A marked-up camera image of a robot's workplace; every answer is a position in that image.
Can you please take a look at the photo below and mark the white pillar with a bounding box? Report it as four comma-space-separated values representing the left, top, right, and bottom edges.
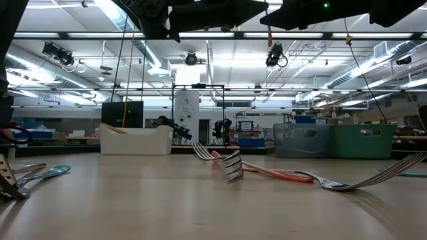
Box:
173, 89, 201, 145

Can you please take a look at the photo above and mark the teal plastic bin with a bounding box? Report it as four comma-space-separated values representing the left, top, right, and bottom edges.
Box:
329, 123, 397, 160

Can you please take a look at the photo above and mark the black frame beam with lights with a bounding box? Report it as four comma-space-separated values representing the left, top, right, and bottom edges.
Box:
9, 31, 427, 42

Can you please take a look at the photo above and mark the white plastic bin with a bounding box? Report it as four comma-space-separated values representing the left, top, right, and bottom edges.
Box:
99, 123, 175, 156

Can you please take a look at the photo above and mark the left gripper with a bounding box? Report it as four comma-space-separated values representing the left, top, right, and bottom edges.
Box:
168, 0, 270, 43

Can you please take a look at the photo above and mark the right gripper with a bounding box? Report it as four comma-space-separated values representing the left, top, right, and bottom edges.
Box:
260, 0, 371, 31

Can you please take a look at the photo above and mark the black cable with yellow connector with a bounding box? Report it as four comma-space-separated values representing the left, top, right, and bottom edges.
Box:
343, 18, 390, 125

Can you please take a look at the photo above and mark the gold spoon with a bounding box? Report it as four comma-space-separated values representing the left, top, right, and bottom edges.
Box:
100, 122, 128, 135

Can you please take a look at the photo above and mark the blue-handled dark fork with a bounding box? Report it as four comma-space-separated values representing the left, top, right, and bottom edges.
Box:
376, 167, 427, 179
13, 164, 72, 201

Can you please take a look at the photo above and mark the grey translucent plastic bin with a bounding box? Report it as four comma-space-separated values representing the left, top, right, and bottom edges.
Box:
272, 123, 332, 159

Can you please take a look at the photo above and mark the blue crate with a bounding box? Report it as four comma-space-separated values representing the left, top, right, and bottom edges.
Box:
238, 137, 265, 149
12, 130, 53, 140

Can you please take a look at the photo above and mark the black box on stand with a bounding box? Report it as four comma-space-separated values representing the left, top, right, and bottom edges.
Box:
101, 101, 145, 129

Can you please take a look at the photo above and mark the thin black stand frame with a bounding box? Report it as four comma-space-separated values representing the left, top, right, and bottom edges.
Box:
171, 83, 226, 148

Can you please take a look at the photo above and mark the black hanging cable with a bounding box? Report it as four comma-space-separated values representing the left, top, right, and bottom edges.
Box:
111, 15, 129, 103

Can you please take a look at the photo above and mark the black hanging camera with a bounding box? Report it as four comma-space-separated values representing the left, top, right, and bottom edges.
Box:
41, 41, 75, 67
184, 51, 199, 67
265, 42, 289, 69

